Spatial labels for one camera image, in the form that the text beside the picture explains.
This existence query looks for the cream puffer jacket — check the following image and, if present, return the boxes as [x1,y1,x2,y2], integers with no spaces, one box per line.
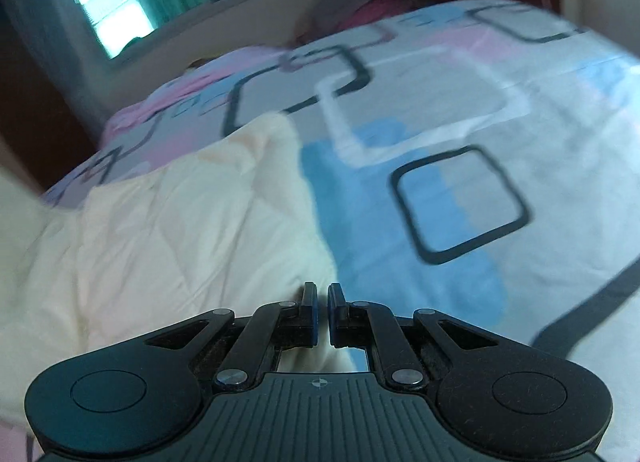
[1,112,337,426]

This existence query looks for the pile of folded clothes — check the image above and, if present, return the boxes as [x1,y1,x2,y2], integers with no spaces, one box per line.
[294,0,434,46]

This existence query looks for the patterned bed sheet mattress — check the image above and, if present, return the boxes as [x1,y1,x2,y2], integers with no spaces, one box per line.
[37,0,639,461]

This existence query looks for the pink blanket pillow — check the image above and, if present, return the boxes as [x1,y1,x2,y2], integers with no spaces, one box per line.
[100,45,290,148]

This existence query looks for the grey left curtain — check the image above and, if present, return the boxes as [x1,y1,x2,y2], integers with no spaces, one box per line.
[1,0,108,141]

